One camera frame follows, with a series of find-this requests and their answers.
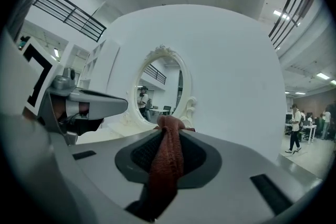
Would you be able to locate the person's left hand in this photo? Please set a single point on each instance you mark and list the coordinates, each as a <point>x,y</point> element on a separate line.
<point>59,110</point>

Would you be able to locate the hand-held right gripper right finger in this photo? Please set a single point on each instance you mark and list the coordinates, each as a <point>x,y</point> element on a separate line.
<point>236,170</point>

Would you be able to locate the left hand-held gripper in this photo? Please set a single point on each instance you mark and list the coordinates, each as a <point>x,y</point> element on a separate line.
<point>39,73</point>

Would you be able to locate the white cubby shelf unit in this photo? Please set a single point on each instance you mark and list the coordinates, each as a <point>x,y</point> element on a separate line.
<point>110,60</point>

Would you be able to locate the black metal railing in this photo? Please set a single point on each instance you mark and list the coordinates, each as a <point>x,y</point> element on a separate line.
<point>76,8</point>
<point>287,1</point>

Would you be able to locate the white desk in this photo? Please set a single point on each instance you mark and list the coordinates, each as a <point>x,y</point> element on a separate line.
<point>311,127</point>

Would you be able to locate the white dressing table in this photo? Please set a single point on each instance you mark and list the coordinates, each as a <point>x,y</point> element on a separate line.
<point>118,131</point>

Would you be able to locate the reddish brown cloth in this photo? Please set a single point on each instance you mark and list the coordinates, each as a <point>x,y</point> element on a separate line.
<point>168,157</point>

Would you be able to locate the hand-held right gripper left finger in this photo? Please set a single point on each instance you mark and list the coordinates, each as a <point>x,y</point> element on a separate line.
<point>99,165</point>

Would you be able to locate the oval mirror ornate white frame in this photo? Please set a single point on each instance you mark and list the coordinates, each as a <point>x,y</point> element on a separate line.
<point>187,110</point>

